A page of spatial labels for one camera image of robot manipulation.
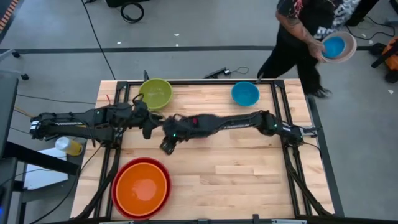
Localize left arm gripper black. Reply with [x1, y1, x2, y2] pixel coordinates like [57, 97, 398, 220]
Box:
[132, 98, 165, 140]

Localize right arm gripper black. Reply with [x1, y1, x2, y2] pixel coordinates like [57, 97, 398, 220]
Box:
[159, 114, 189, 156]

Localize green bowl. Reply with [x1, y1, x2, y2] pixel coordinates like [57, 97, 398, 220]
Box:
[138, 77, 174, 111]

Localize teal blue bowl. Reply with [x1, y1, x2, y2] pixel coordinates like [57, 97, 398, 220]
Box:
[231, 81, 261, 107]

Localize person's forearm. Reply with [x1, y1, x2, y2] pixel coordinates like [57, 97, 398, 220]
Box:
[275, 11, 318, 47]

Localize red and orange bowls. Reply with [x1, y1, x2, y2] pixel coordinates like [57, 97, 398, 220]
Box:
[111, 157, 172, 220]

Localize orange bowl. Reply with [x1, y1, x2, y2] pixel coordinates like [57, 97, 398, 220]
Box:
[115, 162, 168, 217]

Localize black power strip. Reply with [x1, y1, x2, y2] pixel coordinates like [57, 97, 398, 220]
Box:
[203, 67, 233, 80]

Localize bottle with yellow liquid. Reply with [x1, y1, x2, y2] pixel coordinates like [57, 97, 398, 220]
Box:
[55, 136, 84, 157]

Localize black box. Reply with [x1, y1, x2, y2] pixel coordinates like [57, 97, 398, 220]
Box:
[104, 0, 150, 9]

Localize black stand beam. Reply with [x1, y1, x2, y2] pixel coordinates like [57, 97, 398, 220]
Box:
[0, 141, 80, 177]

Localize white board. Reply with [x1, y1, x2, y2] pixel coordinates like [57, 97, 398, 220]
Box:
[23, 147, 69, 190]

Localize person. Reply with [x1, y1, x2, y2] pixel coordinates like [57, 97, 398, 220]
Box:
[257, 0, 382, 100]

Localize black cabinet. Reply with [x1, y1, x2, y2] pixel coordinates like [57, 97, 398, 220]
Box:
[0, 73, 19, 158]

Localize person's hand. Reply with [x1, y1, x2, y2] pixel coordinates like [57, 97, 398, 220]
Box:
[307, 39, 326, 62]

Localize small bright blue bowl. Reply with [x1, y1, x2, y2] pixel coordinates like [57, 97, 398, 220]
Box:
[322, 36, 346, 60]

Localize pale pink bowl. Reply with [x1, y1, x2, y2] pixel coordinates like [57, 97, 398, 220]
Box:
[322, 30, 358, 64]

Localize black computer case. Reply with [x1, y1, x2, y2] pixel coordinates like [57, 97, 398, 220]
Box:
[345, 0, 381, 27]

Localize orange floor machine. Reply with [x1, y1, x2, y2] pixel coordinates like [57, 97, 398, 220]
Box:
[371, 36, 398, 84]

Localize black metal table frame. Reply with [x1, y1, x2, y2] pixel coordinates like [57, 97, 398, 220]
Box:
[74, 79, 335, 220]

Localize long black floor cable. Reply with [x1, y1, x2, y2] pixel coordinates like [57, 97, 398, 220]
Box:
[80, 0, 116, 80]

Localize thin black cable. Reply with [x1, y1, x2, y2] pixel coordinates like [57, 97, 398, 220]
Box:
[17, 94, 96, 105]

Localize thin power strip cable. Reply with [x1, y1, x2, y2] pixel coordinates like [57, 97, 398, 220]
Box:
[229, 66, 250, 75]

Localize coiled black cable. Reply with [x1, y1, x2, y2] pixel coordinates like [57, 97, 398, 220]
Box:
[120, 2, 146, 24]

